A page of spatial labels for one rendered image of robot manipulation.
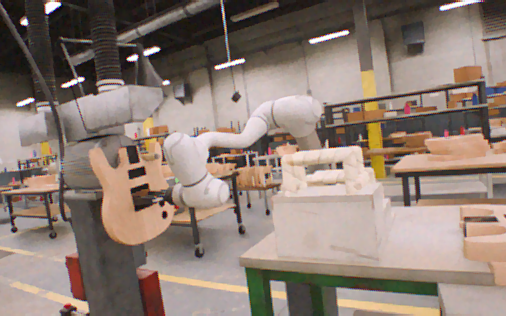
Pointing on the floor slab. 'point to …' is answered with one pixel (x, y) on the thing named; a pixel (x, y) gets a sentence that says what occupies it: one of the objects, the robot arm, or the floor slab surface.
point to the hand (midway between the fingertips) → (142, 197)
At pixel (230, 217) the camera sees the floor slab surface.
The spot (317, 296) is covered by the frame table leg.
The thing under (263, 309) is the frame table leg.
